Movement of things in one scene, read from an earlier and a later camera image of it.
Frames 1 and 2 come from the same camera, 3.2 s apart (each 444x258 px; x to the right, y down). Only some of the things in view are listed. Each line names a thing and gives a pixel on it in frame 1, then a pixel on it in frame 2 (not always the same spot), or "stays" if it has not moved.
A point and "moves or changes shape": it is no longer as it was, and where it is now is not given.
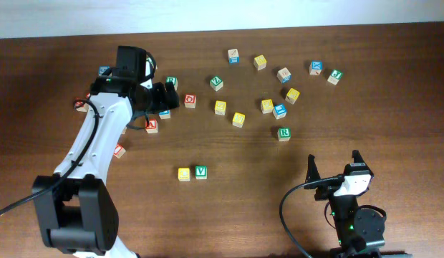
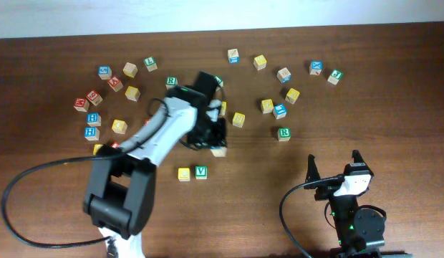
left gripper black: x=170 y=97 to x=210 y=134
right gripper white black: x=329 y=182 stays
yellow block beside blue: x=267 y=106 stays
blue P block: x=165 y=115 moves or changes shape
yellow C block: x=184 y=174 stays
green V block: x=200 y=172 stays
